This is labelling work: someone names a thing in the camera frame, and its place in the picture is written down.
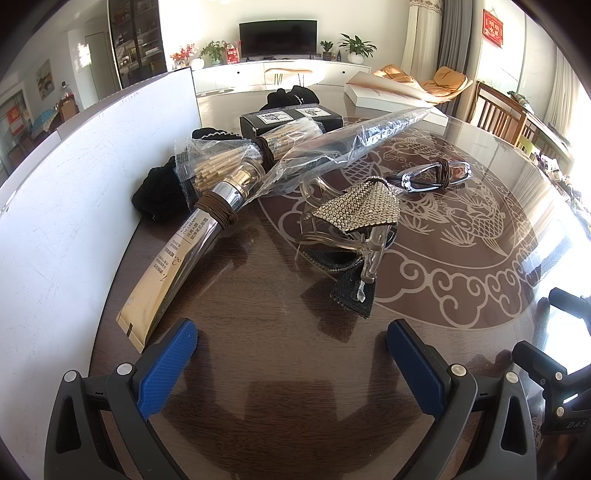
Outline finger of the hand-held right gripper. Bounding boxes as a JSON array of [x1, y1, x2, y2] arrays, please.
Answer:
[[549, 287, 591, 340], [512, 340, 568, 393]]

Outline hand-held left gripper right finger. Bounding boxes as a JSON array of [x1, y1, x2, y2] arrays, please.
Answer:
[[387, 318, 539, 480]]

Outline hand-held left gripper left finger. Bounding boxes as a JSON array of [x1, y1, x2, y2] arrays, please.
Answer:
[[44, 318, 199, 480]]

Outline silver tube with gold label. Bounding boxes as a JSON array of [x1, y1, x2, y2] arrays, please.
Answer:
[[115, 165, 269, 352]]

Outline black rhinestone edged bow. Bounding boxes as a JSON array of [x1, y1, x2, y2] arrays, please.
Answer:
[[302, 231, 398, 320]]

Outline brown hair tie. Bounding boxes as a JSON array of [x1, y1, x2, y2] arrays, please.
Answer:
[[193, 191, 242, 229], [431, 158, 452, 189]]

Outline rhinestone high-heel shoe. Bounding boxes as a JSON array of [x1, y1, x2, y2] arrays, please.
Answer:
[[295, 178, 402, 303]]

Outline clear frame glasses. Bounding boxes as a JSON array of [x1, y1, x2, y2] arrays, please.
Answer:
[[385, 158, 472, 192]]

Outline bagged bundle of wooden sticks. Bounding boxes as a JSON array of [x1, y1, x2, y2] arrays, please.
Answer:
[[174, 117, 324, 204]]

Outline black scrunchie with rhinestone trim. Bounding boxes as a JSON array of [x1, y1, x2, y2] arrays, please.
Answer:
[[191, 128, 243, 142]]

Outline black hair tie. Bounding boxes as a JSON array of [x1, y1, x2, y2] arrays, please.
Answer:
[[255, 136, 277, 162]]

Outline long clear plastic packet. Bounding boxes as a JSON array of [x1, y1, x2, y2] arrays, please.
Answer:
[[259, 105, 435, 195]]

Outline white partition board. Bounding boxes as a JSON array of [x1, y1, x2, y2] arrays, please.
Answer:
[[0, 66, 200, 462]]

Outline cluttered wooden sideboard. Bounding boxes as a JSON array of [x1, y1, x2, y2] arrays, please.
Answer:
[[508, 90, 587, 204]]

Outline wooden chair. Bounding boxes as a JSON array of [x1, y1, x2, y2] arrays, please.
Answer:
[[472, 82, 529, 144]]

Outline black box with white labels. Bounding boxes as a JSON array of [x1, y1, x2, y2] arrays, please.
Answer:
[[239, 105, 343, 139]]

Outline orange lounge chair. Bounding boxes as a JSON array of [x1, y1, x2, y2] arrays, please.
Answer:
[[373, 65, 474, 104]]

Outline white flat box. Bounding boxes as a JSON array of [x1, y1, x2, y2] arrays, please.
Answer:
[[345, 71, 448, 126]]

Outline grey curtain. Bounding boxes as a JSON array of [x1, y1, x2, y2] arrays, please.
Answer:
[[436, 0, 483, 121]]

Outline red door poster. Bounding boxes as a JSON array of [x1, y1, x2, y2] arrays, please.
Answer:
[[7, 102, 24, 136]]

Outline black cloth with white mark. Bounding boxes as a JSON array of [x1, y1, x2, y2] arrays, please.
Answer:
[[259, 85, 320, 112]]

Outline white television cabinet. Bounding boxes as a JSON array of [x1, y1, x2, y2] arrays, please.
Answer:
[[191, 59, 372, 95]]

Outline white door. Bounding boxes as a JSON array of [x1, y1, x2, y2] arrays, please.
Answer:
[[85, 34, 116, 104]]

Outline red flower bouquet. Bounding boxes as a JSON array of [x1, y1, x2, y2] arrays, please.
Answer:
[[170, 44, 204, 71]]

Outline white curtain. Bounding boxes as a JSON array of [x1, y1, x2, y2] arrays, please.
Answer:
[[401, 0, 445, 77]]

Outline wooden stool with metal legs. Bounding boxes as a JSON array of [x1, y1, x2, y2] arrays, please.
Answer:
[[264, 67, 312, 86]]

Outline bushy green potted plant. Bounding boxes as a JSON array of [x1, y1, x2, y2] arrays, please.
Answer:
[[199, 41, 227, 66]]

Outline glass display cabinet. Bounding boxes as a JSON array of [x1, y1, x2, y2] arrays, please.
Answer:
[[108, 0, 167, 90]]

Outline leafy plant in white pot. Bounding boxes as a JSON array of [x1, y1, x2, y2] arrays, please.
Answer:
[[339, 33, 377, 64]]

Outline black television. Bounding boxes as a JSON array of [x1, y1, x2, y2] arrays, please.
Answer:
[[239, 21, 318, 58]]

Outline red wall hanging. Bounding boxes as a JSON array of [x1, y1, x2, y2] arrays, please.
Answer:
[[482, 8, 504, 47]]

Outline framed wall painting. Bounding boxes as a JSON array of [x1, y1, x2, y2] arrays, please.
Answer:
[[36, 59, 52, 100]]

